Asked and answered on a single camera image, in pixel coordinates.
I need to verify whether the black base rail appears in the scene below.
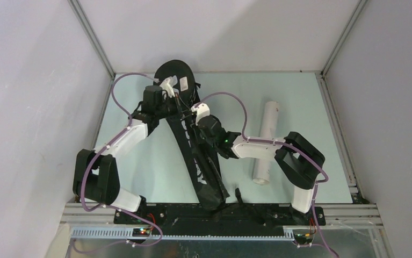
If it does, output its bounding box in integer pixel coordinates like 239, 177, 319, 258
113, 201, 326, 239

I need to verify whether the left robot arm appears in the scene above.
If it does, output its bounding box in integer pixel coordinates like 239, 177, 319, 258
73, 85, 187, 224

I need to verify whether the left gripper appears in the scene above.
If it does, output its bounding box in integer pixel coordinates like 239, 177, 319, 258
156, 92, 193, 121

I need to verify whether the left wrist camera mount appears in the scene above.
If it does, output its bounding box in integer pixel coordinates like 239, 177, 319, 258
160, 75, 178, 98

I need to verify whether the white shuttlecock tube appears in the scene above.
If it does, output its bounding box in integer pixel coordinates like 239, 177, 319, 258
252, 101, 279, 185

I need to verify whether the black racket bag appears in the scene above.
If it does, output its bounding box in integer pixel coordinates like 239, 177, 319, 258
153, 59, 268, 225

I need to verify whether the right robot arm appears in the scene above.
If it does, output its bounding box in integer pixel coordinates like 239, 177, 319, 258
196, 115, 328, 225

